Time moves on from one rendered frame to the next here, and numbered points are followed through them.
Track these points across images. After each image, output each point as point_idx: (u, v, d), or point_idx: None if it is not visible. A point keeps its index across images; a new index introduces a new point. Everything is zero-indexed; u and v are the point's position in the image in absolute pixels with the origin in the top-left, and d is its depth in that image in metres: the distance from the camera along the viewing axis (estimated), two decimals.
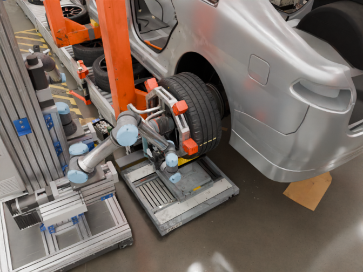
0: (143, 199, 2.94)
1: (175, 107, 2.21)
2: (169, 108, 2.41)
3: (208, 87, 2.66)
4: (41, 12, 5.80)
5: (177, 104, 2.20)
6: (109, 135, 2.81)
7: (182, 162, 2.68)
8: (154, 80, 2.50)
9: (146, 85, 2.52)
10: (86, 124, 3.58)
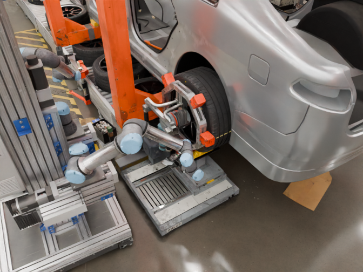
0: (143, 199, 2.94)
1: (193, 100, 2.28)
2: (186, 102, 2.48)
3: None
4: (41, 12, 5.80)
5: (196, 97, 2.26)
6: (109, 135, 2.81)
7: (197, 155, 2.74)
8: (171, 74, 2.56)
9: (162, 79, 2.58)
10: (86, 124, 3.58)
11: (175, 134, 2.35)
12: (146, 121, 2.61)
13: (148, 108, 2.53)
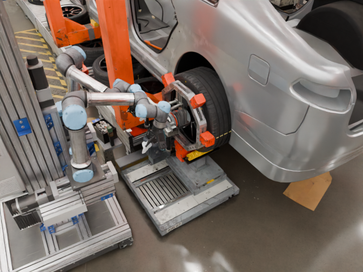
0: (143, 199, 2.94)
1: (193, 100, 2.28)
2: (186, 102, 2.48)
3: None
4: (41, 12, 5.80)
5: (196, 97, 2.26)
6: (109, 135, 2.81)
7: (197, 155, 2.74)
8: (171, 74, 2.56)
9: (162, 79, 2.58)
10: None
11: (175, 134, 2.35)
12: (146, 121, 2.61)
13: None
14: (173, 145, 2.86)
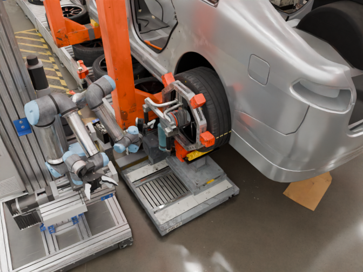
0: (143, 199, 2.94)
1: (193, 100, 2.28)
2: (186, 102, 2.48)
3: None
4: (41, 12, 5.80)
5: (196, 97, 2.26)
6: (109, 135, 2.81)
7: (197, 155, 2.74)
8: (171, 74, 2.56)
9: (162, 79, 2.58)
10: (86, 124, 3.58)
11: (175, 134, 2.35)
12: (146, 121, 2.61)
13: (148, 108, 2.53)
14: (173, 145, 2.86)
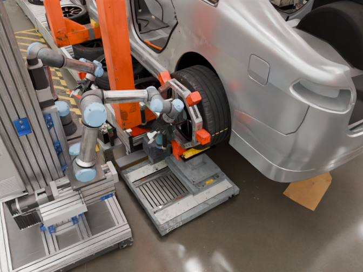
0: (143, 199, 2.94)
1: (189, 98, 2.30)
2: (182, 100, 2.50)
3: None
4: (41, 12, 5.80)
5: (192, 95, 2.28)
6: (109, 135, 2.81)
7: (194, 153, 2.76)
8: (167, 73, 2.58)
9: (159, 77, 2.60)
10: None
11: None
12: (142, 119, 2.63)
13: (145, 106, 2.55)
14: (169, 143, 2.88)
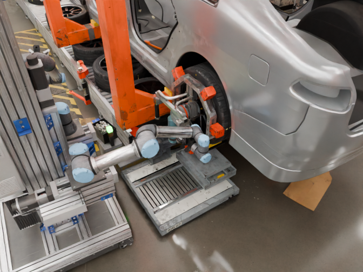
0: (143, 199, 2.94)
1: (204, 93, 2.35)
2: (196, 95, 2.55)
3: None
4: (41, 12, 5.80)
5: (207, 89, 2.33)
6: (109, 135, 2.81)
7: None
8: (181, 68, 2.63)
9: (173, 73, 2.65)
10: (86, 124, 3.58)
11: (186, 125, 2.42)
12: (156, 114, 2.69)
13: (159, 101, 2.61)
14: None
